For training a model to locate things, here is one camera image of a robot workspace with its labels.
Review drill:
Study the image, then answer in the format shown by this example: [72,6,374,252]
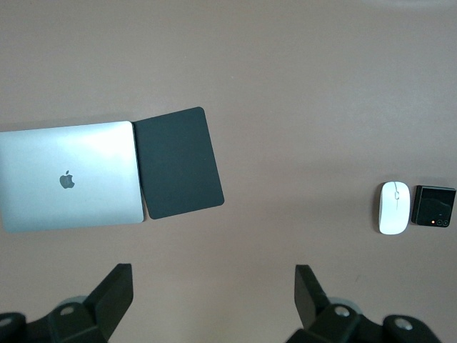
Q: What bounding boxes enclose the black mouse pad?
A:
[131,106,225,220]

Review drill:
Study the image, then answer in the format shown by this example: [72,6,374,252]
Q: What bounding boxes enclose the white computer mouse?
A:
[378,181,411,236]

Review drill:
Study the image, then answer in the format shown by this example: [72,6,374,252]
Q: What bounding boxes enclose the black flip phone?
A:
[410,184,457,228]

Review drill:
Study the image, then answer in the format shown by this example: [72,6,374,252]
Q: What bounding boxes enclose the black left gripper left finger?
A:
[0,263,135,343]

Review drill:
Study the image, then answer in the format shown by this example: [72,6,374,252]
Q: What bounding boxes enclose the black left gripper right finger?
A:
[285,264,446,343]

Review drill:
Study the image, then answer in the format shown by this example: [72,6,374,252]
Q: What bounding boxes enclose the silver closed laptop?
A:
[0,120,145,235]

